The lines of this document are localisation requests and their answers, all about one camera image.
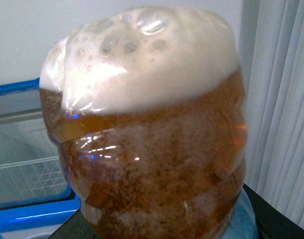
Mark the amber drink plastic bottle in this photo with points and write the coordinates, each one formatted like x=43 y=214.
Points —
x=146 y=110

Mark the white chest freezer blue rim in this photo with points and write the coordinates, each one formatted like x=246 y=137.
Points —
x=23 y=141

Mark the white vertical blinds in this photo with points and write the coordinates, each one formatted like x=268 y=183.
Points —
x=272 y=50

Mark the glass sliding freezer lid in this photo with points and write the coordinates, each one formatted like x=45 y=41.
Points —
x=20 y=101

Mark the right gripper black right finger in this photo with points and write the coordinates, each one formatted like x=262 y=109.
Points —
x=271 y=223

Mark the white wire freezer basket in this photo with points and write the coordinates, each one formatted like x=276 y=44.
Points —
x=32 y=181

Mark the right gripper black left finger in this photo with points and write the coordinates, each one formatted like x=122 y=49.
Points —
x=76 y=227

